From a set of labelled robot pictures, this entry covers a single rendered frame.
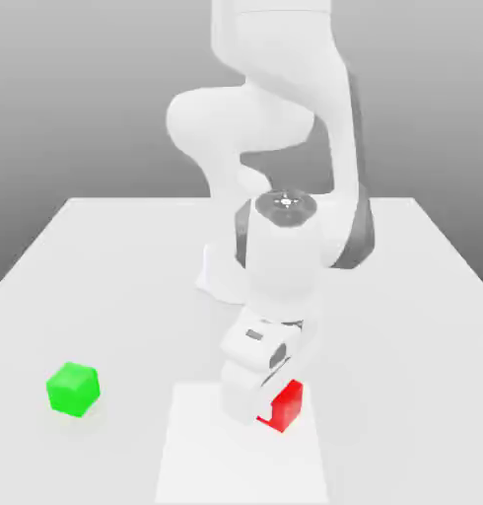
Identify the small green cube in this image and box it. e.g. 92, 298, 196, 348
45, 361, 102, 419

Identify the small red cube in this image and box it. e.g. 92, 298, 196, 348
255, 378, 305, 434

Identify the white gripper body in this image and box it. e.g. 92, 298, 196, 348
220, 355, 297, 427

